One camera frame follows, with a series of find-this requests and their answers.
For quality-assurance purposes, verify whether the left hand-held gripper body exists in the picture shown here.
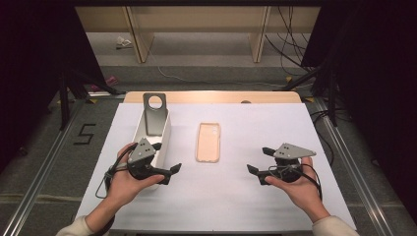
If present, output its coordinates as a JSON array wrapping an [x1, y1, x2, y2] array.
[[127, 137, 171, 185]]

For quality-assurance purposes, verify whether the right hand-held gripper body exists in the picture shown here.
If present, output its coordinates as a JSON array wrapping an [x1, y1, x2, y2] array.
[[259, 142, 318, 186]]

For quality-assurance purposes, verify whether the white plastic bin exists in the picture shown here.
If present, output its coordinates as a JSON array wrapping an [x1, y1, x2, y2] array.
[[132, 106, 172, 192]]

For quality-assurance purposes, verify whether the beige phone case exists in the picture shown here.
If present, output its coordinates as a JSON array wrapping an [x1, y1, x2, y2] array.
[[195, 122, 221, 164]]

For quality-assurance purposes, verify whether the person's left hand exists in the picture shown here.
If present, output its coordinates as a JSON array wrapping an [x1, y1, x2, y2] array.
[[105, 142, 165, 210]]

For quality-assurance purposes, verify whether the person's right hand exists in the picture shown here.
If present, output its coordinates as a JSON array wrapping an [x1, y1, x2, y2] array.
[[264, 156, 324, 218]]

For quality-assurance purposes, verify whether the white table sheet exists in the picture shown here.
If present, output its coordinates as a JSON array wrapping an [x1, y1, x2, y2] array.
[[76, 102, 357, 232]]

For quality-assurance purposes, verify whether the black tripod stand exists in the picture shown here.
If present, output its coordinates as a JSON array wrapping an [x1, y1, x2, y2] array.
[[58, 65, 126, 132], [281, 62, 339, 128]]

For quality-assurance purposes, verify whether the crumpled white paper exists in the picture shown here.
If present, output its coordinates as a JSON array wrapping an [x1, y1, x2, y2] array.
[[115, 35, 134, 50]]

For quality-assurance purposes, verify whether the black curtain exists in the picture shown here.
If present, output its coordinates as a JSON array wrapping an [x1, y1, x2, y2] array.
[[301, 0, 417, 224], [0, 0, 106, 171]]

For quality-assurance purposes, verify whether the light wooden shelf unit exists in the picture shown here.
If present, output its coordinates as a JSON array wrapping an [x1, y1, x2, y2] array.
[[75, 5, 321, 64]]

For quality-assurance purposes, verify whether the thin black cable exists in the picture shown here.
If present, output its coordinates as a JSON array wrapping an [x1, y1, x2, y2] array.
[[309, 109, 336, 167]]

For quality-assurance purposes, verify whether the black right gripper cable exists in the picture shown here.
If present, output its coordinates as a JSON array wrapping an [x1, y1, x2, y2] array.
[[268, 162, 324, 202]]

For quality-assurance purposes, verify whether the metal floor rail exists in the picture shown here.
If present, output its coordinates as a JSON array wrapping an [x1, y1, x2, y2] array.
[[311, 97, 396, 236], [0, 97, 87, 236]]

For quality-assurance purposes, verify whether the bundle of black cables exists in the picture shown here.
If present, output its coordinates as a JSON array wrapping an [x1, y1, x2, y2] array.
[[265, 6, 317, 77]]

